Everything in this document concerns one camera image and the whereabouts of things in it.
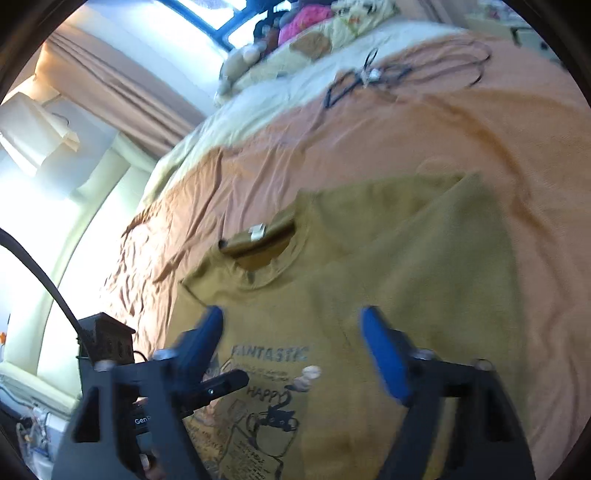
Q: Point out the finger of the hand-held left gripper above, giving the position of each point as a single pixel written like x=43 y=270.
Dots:
x=231 y=381

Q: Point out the cream hanging garment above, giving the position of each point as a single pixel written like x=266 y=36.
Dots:
x=32 y=129

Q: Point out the orange blanket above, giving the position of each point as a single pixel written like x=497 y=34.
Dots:
x=323 y=152

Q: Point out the mustard printed t-shirt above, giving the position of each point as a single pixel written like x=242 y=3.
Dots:
x=392 y=258

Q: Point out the person's left hand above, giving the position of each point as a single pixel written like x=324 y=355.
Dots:
x=150 y=466

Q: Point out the cream padded headboard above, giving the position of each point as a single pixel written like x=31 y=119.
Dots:
x=106 y=184

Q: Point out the white plush toy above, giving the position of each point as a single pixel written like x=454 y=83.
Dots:
x=240 y=62

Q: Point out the dark brown plush toy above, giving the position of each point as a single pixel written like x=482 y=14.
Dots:
x=268 y=32

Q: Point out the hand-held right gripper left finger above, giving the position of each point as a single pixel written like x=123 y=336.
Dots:
x=210 y=332

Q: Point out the cream duvet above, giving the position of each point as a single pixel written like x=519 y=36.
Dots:
x=277 y=106

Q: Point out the pink curtain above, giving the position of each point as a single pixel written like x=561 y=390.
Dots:
x=120 y=87

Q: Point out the pink cloth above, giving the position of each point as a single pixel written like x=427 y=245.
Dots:
x=304 y=21

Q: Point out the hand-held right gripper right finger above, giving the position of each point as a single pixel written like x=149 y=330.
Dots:
x=383 y=350

